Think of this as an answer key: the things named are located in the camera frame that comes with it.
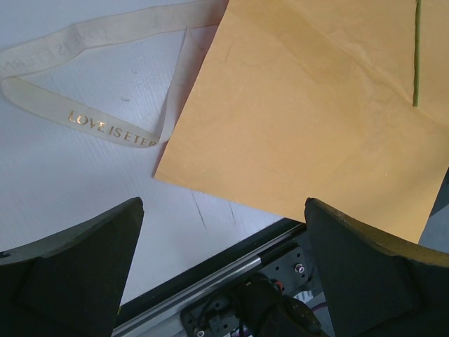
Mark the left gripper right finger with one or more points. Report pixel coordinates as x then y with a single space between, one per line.
375 283

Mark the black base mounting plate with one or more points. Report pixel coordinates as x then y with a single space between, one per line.
261 309

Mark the cream printed ribbon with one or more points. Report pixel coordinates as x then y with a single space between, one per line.
64 45

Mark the aluminium frame rail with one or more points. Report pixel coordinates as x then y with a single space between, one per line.
173 308

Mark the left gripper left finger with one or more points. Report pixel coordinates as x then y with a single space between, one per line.
71 283

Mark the pink rosebud leafy stem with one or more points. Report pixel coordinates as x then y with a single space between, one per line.
416 79

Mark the orange wrapping paper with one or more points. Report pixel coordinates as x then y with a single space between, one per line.
300 99

